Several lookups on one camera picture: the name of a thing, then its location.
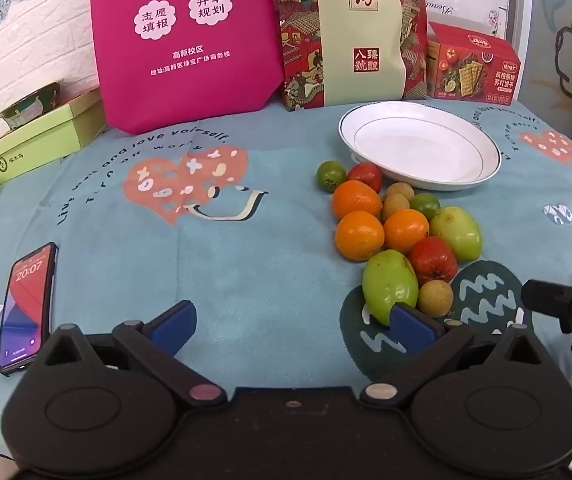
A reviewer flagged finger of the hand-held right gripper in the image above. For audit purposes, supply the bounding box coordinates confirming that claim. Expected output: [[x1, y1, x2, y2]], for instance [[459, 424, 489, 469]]
[[522, 280, 572, 320]]

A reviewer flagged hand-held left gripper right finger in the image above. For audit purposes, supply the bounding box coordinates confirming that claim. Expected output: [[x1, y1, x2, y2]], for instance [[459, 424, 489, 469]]
[[361, 301, 547, 407]]

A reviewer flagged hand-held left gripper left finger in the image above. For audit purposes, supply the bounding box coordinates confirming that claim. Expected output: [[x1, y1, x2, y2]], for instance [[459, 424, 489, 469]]
[[40, 300, 227, 408]]

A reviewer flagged large green jujube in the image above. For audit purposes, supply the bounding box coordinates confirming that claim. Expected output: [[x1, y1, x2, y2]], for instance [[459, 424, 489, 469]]
[[430, 206, 483, 262], [362, 250, 419, 327]]

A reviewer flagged orange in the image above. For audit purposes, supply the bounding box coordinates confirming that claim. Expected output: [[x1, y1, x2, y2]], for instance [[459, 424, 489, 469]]
[[383, 208, 430, 255], [332, 180, 383, 221], [335, 211, 385, 261]]

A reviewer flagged small green tomato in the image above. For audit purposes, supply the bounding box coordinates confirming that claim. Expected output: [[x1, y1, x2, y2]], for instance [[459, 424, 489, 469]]
[[316, 161, 347, 193], [409, 193, 442, 220]]

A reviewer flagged white plate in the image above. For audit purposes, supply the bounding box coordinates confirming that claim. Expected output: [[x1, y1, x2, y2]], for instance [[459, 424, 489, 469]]
[[338, 101, 502, 192]]

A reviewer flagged blue printed tablecloth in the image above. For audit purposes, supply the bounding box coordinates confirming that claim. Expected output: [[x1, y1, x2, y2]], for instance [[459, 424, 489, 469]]
[[0, 92, 572, 453]]

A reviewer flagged black smartphone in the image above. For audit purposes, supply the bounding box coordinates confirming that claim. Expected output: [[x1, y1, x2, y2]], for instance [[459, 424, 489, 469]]
[[0, 242, 59, 377]]

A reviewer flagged light green box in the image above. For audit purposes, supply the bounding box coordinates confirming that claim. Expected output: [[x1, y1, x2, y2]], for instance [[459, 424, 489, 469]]
[[0, 89, 107, 184]]

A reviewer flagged red cracker box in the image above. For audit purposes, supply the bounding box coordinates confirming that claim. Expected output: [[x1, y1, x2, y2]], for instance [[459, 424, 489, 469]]
[[426, 21, 521, 107]]

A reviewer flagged pink tote bag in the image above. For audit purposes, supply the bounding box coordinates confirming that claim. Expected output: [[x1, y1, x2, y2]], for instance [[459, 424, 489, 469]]
[[90, 0, 285, 136]]

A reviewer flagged green patterned bowl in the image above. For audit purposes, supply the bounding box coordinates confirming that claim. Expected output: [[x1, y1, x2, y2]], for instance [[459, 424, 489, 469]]
[[0, 80, 62, 132]]

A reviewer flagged red patterned gift bag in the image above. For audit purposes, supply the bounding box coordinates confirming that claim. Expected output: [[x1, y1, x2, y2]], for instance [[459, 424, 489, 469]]
[[268, 0, 429, 112]]

